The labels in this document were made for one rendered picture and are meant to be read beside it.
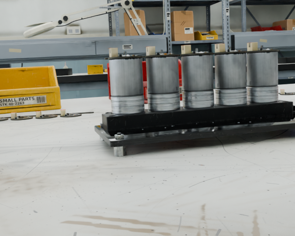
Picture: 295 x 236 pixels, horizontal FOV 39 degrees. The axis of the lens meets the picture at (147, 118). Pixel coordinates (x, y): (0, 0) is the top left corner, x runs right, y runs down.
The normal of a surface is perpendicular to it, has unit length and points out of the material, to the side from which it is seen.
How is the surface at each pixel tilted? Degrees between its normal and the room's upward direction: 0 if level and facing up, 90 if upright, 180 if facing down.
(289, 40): 90
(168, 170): 0
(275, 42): 90
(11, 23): 90
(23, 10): 90
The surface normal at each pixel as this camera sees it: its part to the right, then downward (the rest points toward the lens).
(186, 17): 0.12, 0.15
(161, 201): -0.05, -0.99
